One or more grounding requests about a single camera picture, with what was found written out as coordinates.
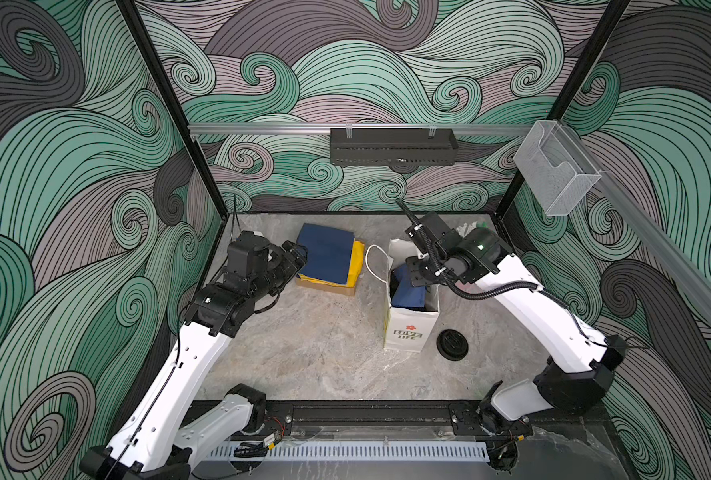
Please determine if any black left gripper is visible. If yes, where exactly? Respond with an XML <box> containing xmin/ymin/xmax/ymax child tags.
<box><xmin>250</xmin><ymin>240</ymin><xmax>308</xmax><ymax>305</ymax></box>

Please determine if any brown cardboard napkin box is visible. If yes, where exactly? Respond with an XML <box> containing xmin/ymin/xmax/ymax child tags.
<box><xmin>295</xmin><ymin>278</ymin><xmax>357</xmax><ymax>297</ymax></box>

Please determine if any white paper takeout bag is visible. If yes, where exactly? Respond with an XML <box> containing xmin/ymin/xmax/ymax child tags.
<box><xmin>365</xmin><ymin>239</ymin><xmax>441</xmax><ymax>353</ymax></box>

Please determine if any navy blue napkin stack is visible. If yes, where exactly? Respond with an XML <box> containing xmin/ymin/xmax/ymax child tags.
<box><xmin>297</xmin><ymin>223</ymin><xmax>355</xmax><ymax>285</ymax></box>

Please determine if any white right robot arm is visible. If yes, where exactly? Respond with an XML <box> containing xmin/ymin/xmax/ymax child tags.
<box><xmin>405</xmin><ymin>210</ymin><xmax>630</xmax><ymax>424</ymax></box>

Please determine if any white slotted cable duct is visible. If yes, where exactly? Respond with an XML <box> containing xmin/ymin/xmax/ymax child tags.
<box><xmin>206</xmin><ymin>440</ymin><xmax>489</xmax><ymax>463</ymax></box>

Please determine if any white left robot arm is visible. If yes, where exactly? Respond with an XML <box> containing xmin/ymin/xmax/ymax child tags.
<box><xmin>80</xmin><ymin>231</ymin><xmax>309</xmax><ymax>479</ymax></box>

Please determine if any clear acrylic wall holder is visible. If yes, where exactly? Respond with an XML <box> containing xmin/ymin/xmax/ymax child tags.
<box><xmin>513</xmin><ymin>120</ymin><xmax>601</xmax><ymax>217</ymax></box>

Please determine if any black wall shelf tray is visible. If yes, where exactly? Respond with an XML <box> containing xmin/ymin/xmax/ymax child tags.
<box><xmin>330</xmin><ymin>127</ymin><xmax>459</xmax><ymax>167</ymax></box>

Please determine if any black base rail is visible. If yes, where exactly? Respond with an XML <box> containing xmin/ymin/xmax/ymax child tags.
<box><xmin>132</xmin><ymin>398</ymin><xmax>609</xmax><ymax>436</ymax></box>

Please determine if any stack of black lids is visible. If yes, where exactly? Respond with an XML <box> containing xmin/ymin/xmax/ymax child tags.
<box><xmin>437</xmin><ymin>329</ymin><xmax>469</xmax><ymax>361</ymax></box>

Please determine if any white wrapped straw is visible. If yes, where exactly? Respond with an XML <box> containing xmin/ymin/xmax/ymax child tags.
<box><xmin>457</xmin><ymin>222</ymin><xmax>485</xmax><ymax>237</ymax></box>

